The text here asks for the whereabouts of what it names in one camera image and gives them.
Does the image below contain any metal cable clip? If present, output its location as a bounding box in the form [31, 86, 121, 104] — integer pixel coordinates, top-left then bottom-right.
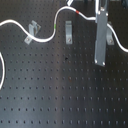
[65, 21, 72, 44]
[24, 21, 41, 44]
[106, 22, 114, 45]

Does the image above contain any white cable with coloured marks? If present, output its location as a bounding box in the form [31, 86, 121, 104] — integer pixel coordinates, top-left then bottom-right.
[0, 0, 128, 90]

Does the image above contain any right metal cable clip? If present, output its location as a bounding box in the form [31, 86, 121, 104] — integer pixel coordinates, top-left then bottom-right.
[106, 22, 114, 45]

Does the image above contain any middle metal cable clip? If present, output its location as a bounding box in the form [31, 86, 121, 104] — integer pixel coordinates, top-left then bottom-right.
[65, 21, 72, 44]

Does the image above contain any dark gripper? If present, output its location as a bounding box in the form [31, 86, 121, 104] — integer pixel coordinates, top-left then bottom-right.
[94, 0, 109, 66]

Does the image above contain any left metal cable clip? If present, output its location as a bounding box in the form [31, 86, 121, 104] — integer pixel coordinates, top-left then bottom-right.
[24, 21, 41, 44]

